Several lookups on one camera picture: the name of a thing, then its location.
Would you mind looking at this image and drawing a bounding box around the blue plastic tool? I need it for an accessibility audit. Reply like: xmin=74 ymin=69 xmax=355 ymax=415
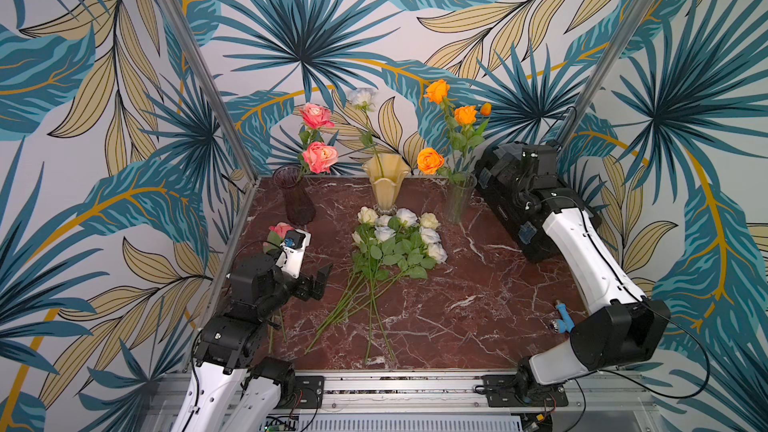
xmin=551 ymin=301 xmax=575 ymax=334

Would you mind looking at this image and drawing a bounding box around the aluminium front rail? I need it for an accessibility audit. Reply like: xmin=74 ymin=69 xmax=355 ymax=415
xmin=139 ymin=370 xmax=665 ymax=431

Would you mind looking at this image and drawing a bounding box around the cream yellow fluted vase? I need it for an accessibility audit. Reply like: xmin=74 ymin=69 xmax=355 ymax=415
xmin=362 ymin=153 xmax=411 ymax=213

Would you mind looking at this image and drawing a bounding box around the pink rose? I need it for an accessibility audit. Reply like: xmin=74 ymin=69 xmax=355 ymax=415
xmin=299 ymin=142 xmax=339 ymax=176
xmin=299 ymin=103 xmax=335 ymax=150
xmin=263 ymin=222 xmax=293 ymax=353

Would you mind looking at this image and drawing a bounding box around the clear glass vase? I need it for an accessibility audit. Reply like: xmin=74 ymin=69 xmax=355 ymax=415
xmin=445 ymin=173 xmax=477 ymax=224

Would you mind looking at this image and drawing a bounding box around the black plastic toolbox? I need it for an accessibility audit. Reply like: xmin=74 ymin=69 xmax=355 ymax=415
xmin=474 ymin=142 xmax=602 ymax=263

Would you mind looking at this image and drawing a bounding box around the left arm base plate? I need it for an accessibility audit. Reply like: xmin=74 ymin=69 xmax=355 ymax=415
xmin=275 ymin=375 xmax=326 ymax=410

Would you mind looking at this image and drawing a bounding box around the dark purple glass vase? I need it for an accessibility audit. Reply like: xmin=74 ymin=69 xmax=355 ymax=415
xmin=272 ymin=165 xmax=316 ymax=226

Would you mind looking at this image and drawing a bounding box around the orange rose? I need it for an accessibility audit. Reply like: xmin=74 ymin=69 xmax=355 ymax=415
xmin=417 ymin=147 xmax=459 ymax=184
xmin=446 ymin=105 xmax=477 ymax=183
xmin=419 ymin=79 xmax=457 ymax=152

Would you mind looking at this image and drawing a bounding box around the white rose bunch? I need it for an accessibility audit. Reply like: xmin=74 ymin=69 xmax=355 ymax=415
xmin=305 ymin=207 xmax=448 ymax=360

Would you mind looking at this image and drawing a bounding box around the orange tulip bud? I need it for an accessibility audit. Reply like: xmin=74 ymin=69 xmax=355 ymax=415
xmin=464 ymin=103 xmax=492 ymax=172

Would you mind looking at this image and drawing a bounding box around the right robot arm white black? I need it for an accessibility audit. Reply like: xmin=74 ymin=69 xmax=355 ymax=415
xmin=475 ymin=142 xmax=670 ymax=395

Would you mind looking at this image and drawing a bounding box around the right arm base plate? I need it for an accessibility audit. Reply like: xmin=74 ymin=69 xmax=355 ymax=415
xmin=473 ymin=374 xmax=569 ymax=409

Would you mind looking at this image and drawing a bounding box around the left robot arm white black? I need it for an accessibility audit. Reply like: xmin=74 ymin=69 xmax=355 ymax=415
xmin=172 ymin=250 xmax=333 ymax=431

